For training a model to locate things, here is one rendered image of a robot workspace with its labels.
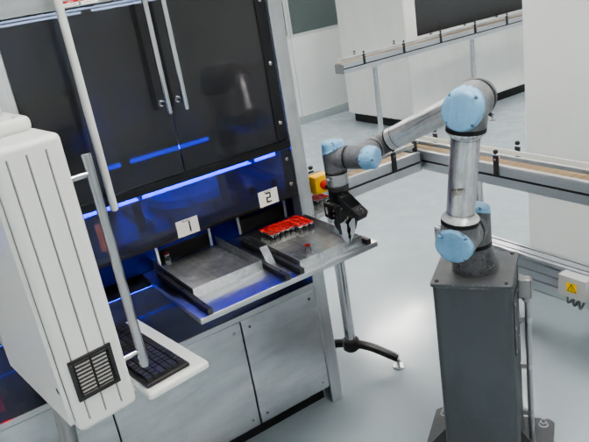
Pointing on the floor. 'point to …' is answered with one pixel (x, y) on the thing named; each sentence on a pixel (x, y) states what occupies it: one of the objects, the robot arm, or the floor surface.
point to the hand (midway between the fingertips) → (349, 241)
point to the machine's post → (302, 204)
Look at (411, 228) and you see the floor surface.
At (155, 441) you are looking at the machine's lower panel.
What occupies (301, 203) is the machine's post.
